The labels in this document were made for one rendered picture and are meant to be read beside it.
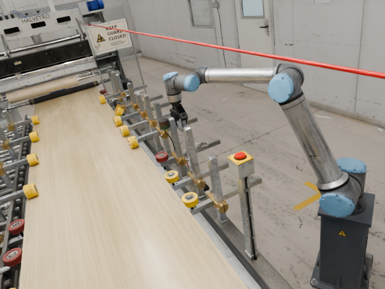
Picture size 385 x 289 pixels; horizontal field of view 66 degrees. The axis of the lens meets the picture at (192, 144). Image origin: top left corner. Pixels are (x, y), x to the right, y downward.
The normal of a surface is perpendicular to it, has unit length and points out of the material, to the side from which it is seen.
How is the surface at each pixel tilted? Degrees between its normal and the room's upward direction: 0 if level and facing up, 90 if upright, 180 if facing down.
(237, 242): 0
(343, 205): 95
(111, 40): 90
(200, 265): 0
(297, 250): 0
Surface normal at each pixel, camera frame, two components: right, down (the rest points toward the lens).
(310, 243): -0.18, -0.87
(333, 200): -0.54, 0.54
